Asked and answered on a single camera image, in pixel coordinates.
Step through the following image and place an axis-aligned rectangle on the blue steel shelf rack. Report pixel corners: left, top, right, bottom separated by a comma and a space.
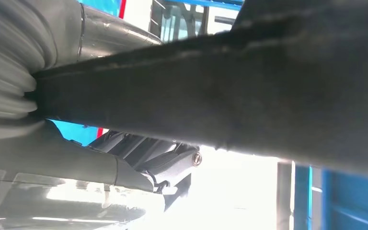
50, 0, 368, 230

